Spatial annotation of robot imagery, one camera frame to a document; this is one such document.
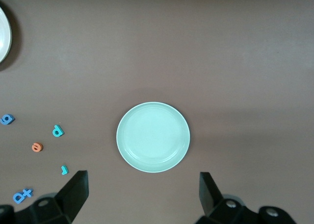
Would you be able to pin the teal foam letter d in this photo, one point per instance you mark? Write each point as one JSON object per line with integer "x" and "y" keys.
{"x": 61, "y": 133}

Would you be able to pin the blue foam letter g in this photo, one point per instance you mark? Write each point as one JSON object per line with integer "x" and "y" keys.
{"x": 9, "y": 121}

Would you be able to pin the beige plate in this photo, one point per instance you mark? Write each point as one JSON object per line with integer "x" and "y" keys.
{"x": 3, "y": 35}

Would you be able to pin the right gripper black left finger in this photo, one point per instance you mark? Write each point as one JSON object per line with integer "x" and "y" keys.
{"x": 73, "y": 192}

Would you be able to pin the teal foam letter r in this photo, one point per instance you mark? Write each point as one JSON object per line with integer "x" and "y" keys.
{"x": 64, "y": 171}

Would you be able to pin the orange foam letter e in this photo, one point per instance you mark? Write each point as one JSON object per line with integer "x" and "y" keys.
{"x": 40, "y": 149}

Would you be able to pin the blue foam letter with cross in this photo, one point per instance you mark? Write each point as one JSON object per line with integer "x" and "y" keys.
{"x": 27, "y": 192}

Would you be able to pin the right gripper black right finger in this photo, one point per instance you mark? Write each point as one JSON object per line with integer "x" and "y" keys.
{"x": 211, "y": 194}

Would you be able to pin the mint green plate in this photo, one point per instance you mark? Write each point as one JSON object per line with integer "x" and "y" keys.
{"x": 153, "y": 135}

